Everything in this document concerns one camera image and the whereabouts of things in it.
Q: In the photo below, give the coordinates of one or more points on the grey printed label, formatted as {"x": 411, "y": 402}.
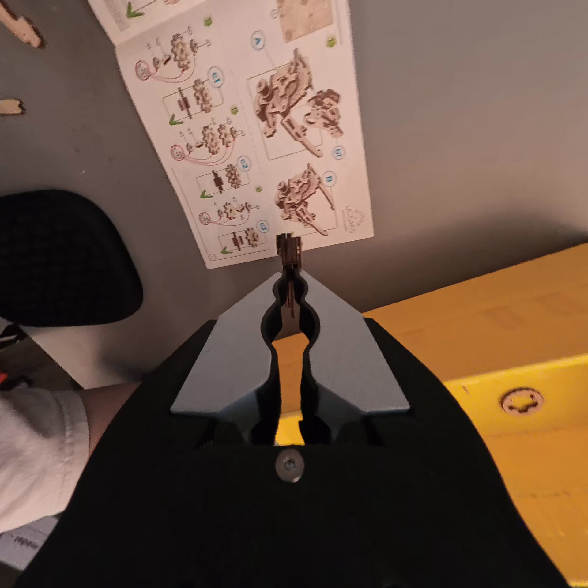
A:
{"x": 25, "y": 544}

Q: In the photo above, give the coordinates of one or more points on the person's left forearm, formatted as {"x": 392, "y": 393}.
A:
{"x": 36, "y": 454}

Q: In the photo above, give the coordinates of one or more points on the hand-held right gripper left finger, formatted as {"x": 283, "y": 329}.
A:
{"x": 220, "y": 367}

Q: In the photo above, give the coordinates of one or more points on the round wooden gear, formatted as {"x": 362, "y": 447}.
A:
{"x": 507, "y": 404}

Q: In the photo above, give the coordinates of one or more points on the folded paper instruction booklet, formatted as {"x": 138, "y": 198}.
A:
{"x": 257, "y": 151}

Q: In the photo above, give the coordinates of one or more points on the yellow box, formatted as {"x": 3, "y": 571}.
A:
{"x": 482, "y": 330}

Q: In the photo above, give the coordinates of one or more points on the wooden model frame with leg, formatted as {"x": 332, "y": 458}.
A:
{"x": 23, "y": 28}

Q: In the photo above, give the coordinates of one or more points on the small dark wooden model part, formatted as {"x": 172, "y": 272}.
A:
{"x": 288, "y": 252}

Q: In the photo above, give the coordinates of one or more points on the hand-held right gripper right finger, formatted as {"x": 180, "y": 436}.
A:
{"x": 358, "y": 367}

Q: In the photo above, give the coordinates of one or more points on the thin wooden strip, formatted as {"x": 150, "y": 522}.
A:
{"x": 10, "y": 107}

